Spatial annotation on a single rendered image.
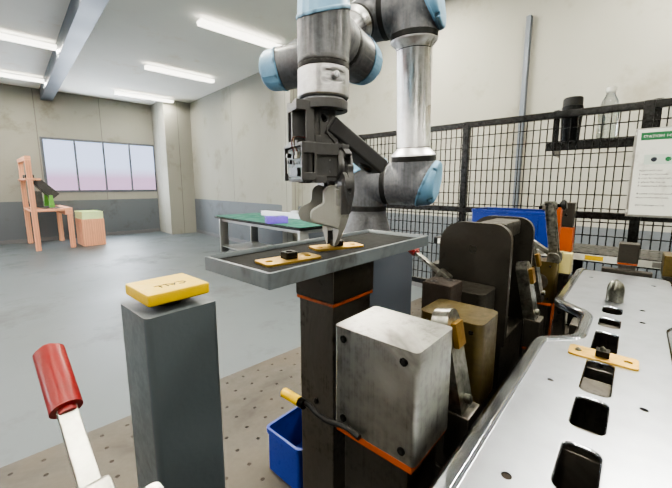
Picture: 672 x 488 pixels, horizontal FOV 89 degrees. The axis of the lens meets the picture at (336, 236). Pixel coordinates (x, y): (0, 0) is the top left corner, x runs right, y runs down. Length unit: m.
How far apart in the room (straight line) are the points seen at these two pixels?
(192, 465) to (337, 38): 0.54
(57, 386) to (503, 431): 0.41
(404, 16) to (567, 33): 3.08
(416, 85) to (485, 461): 0.77
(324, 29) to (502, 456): 0.53
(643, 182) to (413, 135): 0.96
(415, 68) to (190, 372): 0.80
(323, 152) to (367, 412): 0.33
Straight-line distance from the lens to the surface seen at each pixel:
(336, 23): 0.54
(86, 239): 8.78
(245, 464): 0.85
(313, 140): 0.51
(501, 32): 4.18
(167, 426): 0.41
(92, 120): 10.43
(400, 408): 0.37
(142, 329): 0.37
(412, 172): 0.91
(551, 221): 1.10
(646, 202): 1.64
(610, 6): 3.94
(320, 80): 0.51
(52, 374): 0.34
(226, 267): 0.44
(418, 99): 0.93
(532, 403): 0.51
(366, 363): 0.37
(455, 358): 0.46
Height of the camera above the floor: 1.26
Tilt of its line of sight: 8 degrees down
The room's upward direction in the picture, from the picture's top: straight up
